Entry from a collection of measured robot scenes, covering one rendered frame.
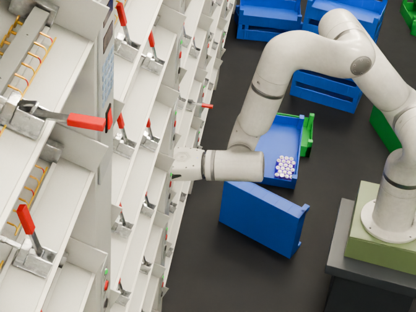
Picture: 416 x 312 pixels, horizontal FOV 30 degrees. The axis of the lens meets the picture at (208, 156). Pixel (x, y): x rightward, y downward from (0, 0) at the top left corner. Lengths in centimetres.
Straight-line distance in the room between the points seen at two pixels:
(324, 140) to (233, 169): 127
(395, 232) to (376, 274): 14
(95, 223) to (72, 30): 31
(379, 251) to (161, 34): 106
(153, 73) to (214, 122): 175
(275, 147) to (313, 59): 126
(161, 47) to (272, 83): 38
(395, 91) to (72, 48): 129
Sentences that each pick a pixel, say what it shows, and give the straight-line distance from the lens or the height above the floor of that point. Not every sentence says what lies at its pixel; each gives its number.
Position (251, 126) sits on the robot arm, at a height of 79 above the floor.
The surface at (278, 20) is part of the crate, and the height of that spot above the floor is 12.
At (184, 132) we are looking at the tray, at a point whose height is 52.
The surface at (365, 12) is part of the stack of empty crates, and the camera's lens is 344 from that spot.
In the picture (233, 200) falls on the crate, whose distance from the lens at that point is 274.
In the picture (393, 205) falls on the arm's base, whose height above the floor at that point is 49.
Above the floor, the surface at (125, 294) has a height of 73.
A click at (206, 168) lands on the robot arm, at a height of 64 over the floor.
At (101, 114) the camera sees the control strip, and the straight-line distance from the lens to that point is 99.
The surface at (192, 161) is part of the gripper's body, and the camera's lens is 210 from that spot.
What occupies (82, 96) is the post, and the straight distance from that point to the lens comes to 96.
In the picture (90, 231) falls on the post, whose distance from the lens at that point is 112.
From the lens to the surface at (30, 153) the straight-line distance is 75.
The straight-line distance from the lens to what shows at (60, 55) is 87.
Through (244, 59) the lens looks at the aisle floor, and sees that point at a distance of 373.
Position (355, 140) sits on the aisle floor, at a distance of 334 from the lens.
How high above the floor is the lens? 200
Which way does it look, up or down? 40 degrees down
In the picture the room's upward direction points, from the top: 7 degrees clockwise
